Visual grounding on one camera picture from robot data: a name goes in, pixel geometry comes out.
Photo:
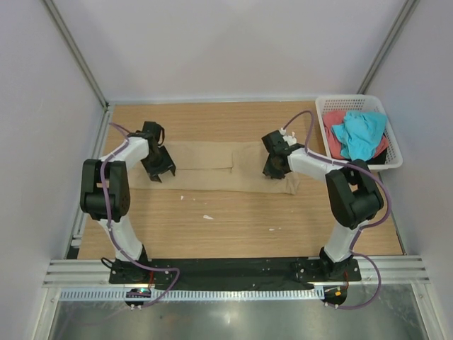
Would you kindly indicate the white slotted cable duct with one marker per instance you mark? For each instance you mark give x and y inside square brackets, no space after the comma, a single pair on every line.
[142,295]

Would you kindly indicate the beige t shirt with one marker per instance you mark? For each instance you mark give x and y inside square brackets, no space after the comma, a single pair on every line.
[216,166]

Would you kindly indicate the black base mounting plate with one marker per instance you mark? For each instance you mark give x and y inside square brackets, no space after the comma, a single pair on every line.
[265,274]

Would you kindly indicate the turquoise t shirt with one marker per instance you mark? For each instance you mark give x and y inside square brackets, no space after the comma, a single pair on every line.
[360,134]

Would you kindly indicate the pink t shirt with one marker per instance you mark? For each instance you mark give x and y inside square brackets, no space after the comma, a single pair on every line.
[336,117]

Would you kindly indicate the right aluminium corner post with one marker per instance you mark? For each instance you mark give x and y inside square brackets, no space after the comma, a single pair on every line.
[395,31]

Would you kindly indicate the aluminium corner post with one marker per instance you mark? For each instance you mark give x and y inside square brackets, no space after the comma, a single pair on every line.
[395,31]
[79,59]

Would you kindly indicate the black garment in basket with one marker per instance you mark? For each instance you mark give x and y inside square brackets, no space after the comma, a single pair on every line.
[379,159]

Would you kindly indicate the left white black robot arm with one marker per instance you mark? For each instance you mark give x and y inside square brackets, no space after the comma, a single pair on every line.
[105,196]

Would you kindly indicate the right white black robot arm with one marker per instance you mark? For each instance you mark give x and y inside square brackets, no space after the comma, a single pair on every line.
[352,192]

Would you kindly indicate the left aluminium corner post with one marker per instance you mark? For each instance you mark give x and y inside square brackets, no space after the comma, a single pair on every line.
[79,59]

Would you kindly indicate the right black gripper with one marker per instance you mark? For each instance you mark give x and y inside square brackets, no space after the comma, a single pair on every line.
[274,165]

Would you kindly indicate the white plastic laundry basket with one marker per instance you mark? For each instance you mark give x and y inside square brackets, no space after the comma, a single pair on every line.
[364,103]

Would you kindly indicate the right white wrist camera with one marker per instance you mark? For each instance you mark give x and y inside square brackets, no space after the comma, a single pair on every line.
[289,139]

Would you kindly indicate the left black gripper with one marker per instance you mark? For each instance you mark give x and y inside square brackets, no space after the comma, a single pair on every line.
[158,162]

